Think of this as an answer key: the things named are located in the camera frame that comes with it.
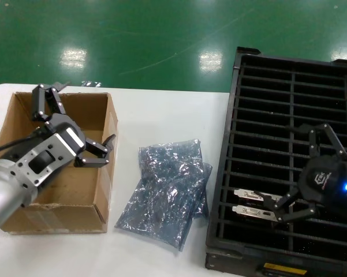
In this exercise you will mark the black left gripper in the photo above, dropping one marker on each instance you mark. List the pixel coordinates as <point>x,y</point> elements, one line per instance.
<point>59,122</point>

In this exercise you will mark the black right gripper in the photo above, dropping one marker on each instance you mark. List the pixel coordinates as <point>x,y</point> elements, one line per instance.
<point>323,181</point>

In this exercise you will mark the graphics card with metal bracket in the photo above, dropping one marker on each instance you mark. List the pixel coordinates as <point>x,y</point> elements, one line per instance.
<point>248,210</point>
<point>245,192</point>

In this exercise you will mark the antistatic bag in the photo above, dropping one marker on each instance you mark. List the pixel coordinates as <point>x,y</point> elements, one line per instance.
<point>156,219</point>
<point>167,155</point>

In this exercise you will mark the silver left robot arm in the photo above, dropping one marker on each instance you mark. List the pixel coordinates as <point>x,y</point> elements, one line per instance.
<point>5,187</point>

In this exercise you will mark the left wrist silver black box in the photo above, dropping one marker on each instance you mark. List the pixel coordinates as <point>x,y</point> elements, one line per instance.
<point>70,141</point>

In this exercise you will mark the brown cardboard box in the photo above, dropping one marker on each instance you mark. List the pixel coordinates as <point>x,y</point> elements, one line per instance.
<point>75,187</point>

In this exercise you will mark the black slotted plastic container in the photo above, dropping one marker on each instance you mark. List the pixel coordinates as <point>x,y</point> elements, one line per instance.
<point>291,115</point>

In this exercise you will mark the small shiny plastic scrap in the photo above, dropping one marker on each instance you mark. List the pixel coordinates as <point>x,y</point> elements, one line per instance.
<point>91,83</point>

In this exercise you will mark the yellow label sticker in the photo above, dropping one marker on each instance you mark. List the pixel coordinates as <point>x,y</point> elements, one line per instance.
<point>283,267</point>

